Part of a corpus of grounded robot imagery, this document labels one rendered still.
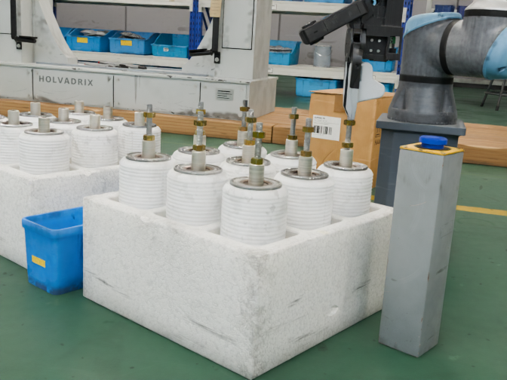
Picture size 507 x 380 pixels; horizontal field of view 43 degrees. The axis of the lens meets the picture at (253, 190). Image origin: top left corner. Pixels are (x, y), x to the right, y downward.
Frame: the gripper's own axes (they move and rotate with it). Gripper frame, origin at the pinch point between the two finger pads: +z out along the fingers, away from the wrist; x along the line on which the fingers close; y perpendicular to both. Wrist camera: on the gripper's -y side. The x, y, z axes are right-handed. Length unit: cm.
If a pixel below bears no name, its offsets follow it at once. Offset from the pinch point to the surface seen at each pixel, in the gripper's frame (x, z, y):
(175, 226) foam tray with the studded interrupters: -17.9, 16.8, -25.9
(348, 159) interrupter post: -1.0, 8.2, 0.8
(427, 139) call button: -15.8, 2.0, 9.8
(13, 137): 20, 12, -64
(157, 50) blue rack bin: 491, 5, -111
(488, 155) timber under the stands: 158, 31, 82
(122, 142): 31, 13, -44
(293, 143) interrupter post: 6.5, 7.3, -8.2
